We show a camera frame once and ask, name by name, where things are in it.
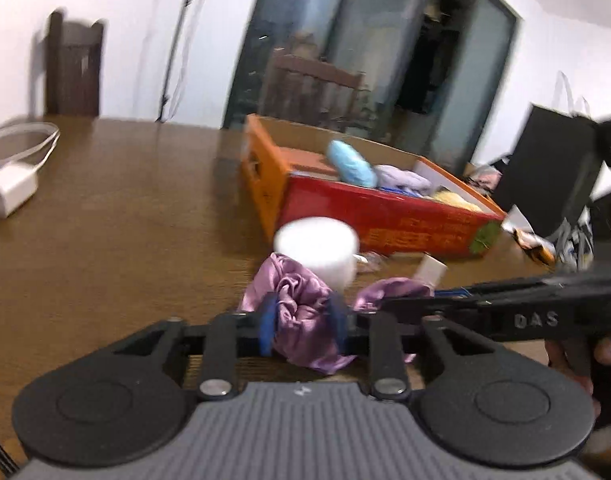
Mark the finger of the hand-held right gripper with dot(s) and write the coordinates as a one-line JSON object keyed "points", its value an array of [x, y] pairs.
{"points": [[495, 286], [415, 310]]}

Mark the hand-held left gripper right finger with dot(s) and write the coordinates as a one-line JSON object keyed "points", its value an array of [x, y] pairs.
{"points": [[338, 322]]}

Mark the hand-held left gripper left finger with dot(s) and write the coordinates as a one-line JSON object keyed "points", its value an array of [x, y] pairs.
{"points": [[267, 325]]}

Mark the purple satin cloth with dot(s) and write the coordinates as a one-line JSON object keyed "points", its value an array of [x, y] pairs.
{"points": [[393, 290], [305, 320]]}

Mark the red cardboard box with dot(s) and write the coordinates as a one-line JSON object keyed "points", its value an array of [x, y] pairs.
{"points": [[400, 220]]}

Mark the yellow and white plush toy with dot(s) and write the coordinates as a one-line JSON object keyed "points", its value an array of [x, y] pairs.
{"points": [[458, 200]]}

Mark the lavender towel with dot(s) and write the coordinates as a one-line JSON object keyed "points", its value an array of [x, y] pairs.
{"points": [[403, 177]]}

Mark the light blue plush toy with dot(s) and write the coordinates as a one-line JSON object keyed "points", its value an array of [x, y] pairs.
{"points": [[350, 162]]}

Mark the person's right hand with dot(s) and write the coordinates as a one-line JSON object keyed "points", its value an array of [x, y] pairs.
{"points": [[610, 351]]}

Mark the white paper card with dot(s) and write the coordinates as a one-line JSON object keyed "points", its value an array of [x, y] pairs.
{"points": [[430, 271]]}

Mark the orange snack packet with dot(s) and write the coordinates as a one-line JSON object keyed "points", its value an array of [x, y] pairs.
{"points": [[533, 245]]}

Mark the white foam roll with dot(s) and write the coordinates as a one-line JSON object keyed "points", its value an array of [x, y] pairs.
{"points": [[318, 245]]}

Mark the black paper bag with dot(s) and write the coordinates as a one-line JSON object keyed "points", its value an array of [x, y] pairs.
{"points": [[545, 170]]}

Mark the black cloth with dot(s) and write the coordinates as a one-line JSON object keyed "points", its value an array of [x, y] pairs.
{"points": [[610, 142]]}

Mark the dark wooden chair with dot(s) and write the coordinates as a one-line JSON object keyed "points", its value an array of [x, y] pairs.
{"points": [[75, 70], [310, 90]]}

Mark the sliding glass door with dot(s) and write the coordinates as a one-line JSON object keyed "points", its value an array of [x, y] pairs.
{"points": [[375, 50]]}

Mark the white charger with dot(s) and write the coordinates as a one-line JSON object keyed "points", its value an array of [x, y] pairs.
{"points": [[8, 190]]}

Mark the light stand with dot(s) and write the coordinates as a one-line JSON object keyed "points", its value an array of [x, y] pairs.
{"points": [[178, 45]]}

